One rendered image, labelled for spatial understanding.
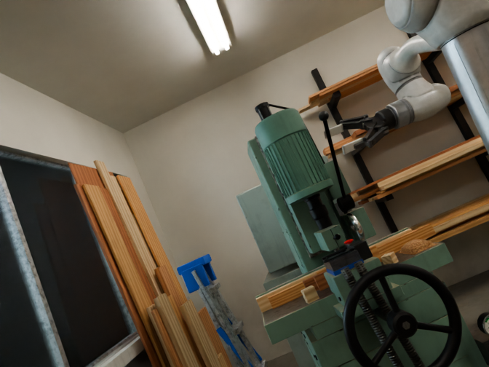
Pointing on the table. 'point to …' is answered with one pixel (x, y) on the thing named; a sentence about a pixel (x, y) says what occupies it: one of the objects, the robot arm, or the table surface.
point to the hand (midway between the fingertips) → (336, 140)
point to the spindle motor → (292, 156)
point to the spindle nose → (319, 211)
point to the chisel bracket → (325, 241)
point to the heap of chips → (416, 246)
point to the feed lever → (345, 202)
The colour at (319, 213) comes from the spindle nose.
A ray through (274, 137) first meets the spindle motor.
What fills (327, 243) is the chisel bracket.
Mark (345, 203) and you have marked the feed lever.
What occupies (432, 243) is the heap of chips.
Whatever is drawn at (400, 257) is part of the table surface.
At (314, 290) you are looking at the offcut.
